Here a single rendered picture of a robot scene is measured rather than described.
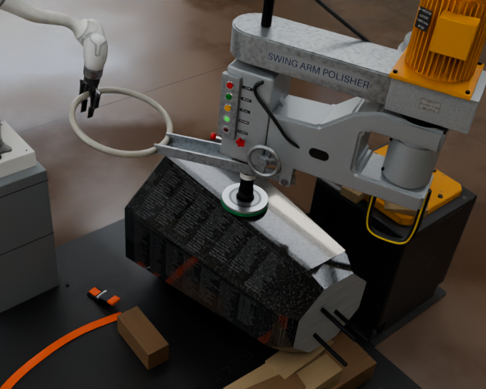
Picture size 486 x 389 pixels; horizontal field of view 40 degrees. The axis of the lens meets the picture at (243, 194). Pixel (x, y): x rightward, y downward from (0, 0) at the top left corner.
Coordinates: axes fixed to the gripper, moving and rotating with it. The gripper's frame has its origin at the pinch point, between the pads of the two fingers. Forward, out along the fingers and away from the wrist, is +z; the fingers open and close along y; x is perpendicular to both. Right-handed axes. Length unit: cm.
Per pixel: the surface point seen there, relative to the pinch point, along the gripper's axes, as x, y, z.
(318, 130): 13, 110, -64
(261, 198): 22, 95, -7
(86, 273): -10, 29, 94
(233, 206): 8, 90, -5
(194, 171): 18, 59, 4
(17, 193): -45, 8, 27
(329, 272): 10, 143, -10
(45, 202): -31, 13, 38
